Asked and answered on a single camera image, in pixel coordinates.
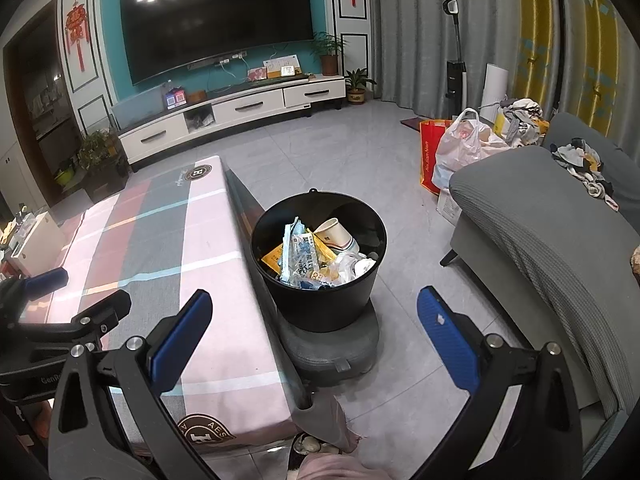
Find white television cabinet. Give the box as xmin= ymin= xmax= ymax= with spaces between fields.
xmin=117 ymin=75 xmax=347 ymax=166

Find white cardboard box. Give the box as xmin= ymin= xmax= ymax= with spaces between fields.
xmin=437 ymin=187 xmax=463 ymax=226

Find person's pink clothing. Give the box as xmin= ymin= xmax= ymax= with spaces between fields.
xmin=295 ymin=452 xmax=401 ymax=480

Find clothes on sofa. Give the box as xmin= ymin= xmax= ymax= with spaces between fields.
xmin=550 ymin=138 xmax=621 ymax=211

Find small potted plant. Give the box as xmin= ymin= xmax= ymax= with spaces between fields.
xmin=345 ymin=69 xmax=377 ymax=105

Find tall potted plant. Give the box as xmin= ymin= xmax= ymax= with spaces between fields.
xmin=310 ymin=31 xmax=348 ymax=77

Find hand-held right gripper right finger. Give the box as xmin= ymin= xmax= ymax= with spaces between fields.
xmin=417 ymin=286 xmax=583 ymax=480

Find upright floor cleaner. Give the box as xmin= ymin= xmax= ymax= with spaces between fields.
xmin=442 ymin=0 xmax=468 ymax=111

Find yellow snack bag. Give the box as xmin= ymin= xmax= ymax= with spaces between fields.
xmin=261 ymin=230 xmax=341 ymax=281

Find black planter with plants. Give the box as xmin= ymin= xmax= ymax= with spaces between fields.
xmin=77 ymin=130 xmax=131 ymax=201

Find white storage box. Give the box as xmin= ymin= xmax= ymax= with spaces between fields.
xmin=10 ymin=210 xmax=66 ymax=273

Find grey curtain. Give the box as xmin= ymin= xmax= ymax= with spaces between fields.
xmin=372 ymin=0 xmax=561 ymax=116

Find glass fish tank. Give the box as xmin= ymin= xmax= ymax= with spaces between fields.
xmin=111 ymin=91 xmax=168 ymax=131

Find yellow curtain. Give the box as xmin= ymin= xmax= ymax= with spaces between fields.
xmin=515 ymin=0 xmax=640 ymax=141

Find white board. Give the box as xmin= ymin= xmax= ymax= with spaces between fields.
xmin=482 ymin=63 xmax=509 ymax=108

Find checked table cloth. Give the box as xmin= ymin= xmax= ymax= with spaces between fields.
xmin=47 ymin=155 xmax=301 ymax=456

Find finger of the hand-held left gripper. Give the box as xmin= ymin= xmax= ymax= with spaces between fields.
xmin=0 ymin=290 xmax=132 ymax=376
xmin=0 ymin=267 xmax=69 ymax=311

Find pile of clothes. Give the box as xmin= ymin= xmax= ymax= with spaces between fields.
xmin=497 ymin=97 xmax=551 ymax=147

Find person's slipper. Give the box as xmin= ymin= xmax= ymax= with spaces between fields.
xmin=289 ymin=432 xmax=341 ymax=461

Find large black television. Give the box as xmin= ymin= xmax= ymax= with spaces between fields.
xmin=119 ymin=0 xmax=315 ymax=86

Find white plastic shopping bag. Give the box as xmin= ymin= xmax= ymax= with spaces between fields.
xmin=432 ymin=108 xmax=511 ymax=188

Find red shopping bag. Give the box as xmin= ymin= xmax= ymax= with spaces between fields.
xmin=419 ymin=119 xmax=456 ymax=195

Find white paper cup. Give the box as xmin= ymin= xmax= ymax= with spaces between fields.
xmin=312 ymin=217 xmax=360 ymax=253

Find grey sofa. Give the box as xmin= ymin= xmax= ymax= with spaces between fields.
xmin=440 ymin=112 xmax=640 ymax=461

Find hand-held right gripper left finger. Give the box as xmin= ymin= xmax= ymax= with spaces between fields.
xmin=47 ymin=289 xmax=213 ymax=480

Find desk calendar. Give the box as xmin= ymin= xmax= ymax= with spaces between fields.
xmin=264 ymin=55 xmax=301 ymax=79

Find black trash bin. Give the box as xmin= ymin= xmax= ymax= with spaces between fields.
xmin=250 ymin=188 xmax=388 ymax=333

